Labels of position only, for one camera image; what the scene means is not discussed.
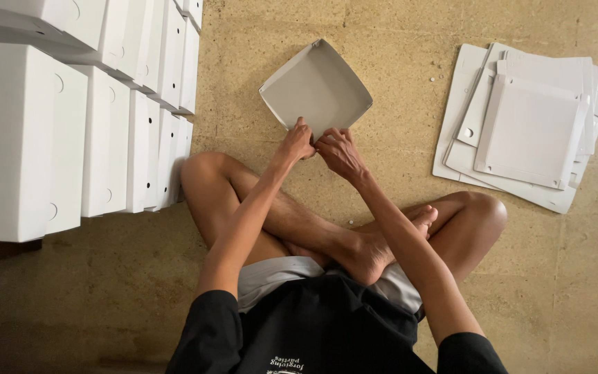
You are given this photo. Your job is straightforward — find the person's grey shorts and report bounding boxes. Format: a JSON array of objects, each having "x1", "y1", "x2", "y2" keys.
[{"x1": 237, "y1": 256, "x2": 423, "y2": 315}]

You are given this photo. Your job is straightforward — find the grey half-folded cardboard box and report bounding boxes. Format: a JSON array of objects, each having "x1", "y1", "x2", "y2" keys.
[{"x1": 259, "y1": 38, "x2": 373, "y2": 142}]

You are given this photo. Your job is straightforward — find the person's left leg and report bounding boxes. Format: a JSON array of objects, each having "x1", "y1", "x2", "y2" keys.
[{"x1": 181, "y1": 152, "x2": 439, "y2": 286}]

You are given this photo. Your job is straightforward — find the pile of flat white cardboard blanks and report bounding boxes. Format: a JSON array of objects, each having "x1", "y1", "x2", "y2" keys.
[{"x1": 432, "y1": 43, "x2": 598, "y2": 215}]

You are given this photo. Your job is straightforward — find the person's right hand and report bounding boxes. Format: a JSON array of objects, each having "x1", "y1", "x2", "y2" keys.
[{"x1": 315, "y1": 128, "x2": 368, "y2": 182}]

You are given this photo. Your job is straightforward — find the person's leg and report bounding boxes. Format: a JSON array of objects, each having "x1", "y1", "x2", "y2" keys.
[
  {"x1": 283, "y1": 191, "x2": 508, "y2": 286},
  {"x1": 181, "y1": 152, "x2": 439, "y2": 286}
]

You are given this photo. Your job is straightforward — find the person's right leg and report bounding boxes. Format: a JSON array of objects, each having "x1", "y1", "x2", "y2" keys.
[{"x1": 283, "y1": 191, "x2": 508, "y2": 286}]

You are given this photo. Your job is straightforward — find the stack of folded white boxes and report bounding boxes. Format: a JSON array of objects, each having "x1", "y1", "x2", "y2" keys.
[{"x1": 0, "y1": 0, "x2": 204, "y2": 243}]

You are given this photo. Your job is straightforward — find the person's left hand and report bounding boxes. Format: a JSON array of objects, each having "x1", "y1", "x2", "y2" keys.
[{"x1": 276, "y1": 117, "x2": 317, "y2": 161}]

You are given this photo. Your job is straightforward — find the person's black shirt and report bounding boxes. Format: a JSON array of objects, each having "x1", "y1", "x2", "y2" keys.
[{"x1": 165, "y1": 274, "x2": 509, "y2": 374}]

